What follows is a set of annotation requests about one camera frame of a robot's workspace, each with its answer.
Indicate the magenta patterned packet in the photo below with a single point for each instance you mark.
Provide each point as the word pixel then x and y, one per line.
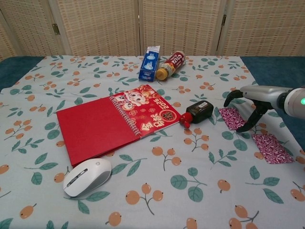
pixel 232 118
pixel 271 149

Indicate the red Costa coffee bottle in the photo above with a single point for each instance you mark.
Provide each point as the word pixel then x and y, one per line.
pixel 174 62

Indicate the blue toothpaste box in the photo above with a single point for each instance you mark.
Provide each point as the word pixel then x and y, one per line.
pixel 149 64

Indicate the woven bamboo folding screen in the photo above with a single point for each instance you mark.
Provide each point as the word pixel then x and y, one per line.
pixel 102 23

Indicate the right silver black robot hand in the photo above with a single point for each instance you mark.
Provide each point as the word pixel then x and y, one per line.
pixel 267 95

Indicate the red spiral desk calendar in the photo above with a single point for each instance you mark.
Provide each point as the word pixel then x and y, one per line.
pixel 95 133

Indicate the white computer mouse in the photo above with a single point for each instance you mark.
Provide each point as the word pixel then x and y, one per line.
pixel 85 176

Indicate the black ink bottle red cap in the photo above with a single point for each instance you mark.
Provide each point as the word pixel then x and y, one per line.
pixel 200 112

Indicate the floral print tablecloth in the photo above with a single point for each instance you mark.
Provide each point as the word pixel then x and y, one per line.
pixel 143 167

